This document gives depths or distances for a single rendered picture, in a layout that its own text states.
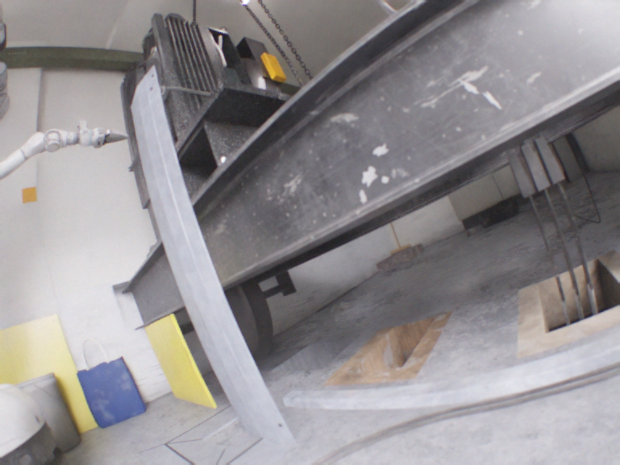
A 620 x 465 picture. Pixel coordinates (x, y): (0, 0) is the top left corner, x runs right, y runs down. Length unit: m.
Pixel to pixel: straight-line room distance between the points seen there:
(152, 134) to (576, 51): 0.91
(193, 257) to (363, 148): 0.43
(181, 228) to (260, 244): 0.20
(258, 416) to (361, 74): 0.76
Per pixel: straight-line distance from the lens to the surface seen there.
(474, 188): 3.55
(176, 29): 1.48
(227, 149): 0.85
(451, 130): 0.49
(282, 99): 0.94
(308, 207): 0.61
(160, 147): 0.79
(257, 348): 1.38
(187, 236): 0.69
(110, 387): 1.62
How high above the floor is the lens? 0.37
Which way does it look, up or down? 6 degrees up
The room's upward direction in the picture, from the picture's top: 23 degrees counter-clockwise
